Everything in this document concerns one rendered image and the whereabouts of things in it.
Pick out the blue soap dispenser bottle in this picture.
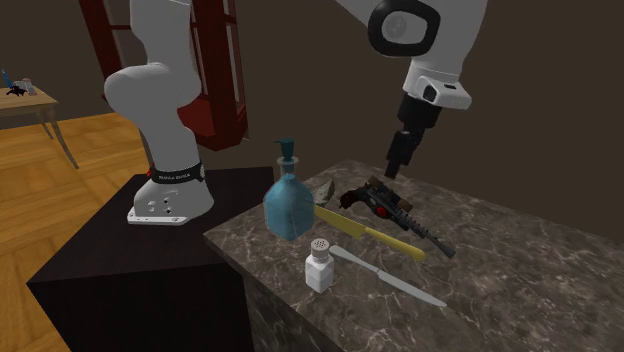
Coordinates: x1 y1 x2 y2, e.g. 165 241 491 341
263 138 316 242

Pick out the silver table knife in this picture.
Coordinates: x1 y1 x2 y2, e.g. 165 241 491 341
329 244 448 308

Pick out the wooden side table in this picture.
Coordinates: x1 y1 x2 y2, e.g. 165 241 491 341
0 68 80 171

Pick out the yellow knife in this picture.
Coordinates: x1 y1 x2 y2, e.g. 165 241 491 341
311 204 427 263

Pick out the white salt shaker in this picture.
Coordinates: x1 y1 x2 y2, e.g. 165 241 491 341
304 238 336 295

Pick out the black toy gun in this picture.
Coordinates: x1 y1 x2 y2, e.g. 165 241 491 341
339 175 457 259

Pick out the dark robot stand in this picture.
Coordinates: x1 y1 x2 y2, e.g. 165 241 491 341
26 166 275 352

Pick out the grey stone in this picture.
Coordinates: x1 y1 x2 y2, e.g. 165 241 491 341
311 179 337 206

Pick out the red cabinet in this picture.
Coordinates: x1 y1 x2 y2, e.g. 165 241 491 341
77 0 249 152

